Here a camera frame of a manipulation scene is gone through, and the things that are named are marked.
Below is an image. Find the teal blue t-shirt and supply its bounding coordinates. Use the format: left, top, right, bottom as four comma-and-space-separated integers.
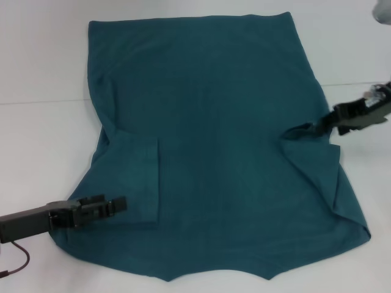
50, 11, 372, 277

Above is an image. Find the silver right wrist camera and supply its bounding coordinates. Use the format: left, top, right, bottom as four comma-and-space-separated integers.
371, 0, 391, 24

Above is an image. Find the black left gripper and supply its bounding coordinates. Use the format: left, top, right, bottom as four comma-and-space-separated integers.
0, 194, 128, 244

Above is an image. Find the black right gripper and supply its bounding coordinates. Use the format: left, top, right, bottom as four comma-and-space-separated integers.
311, 81, 391, 136

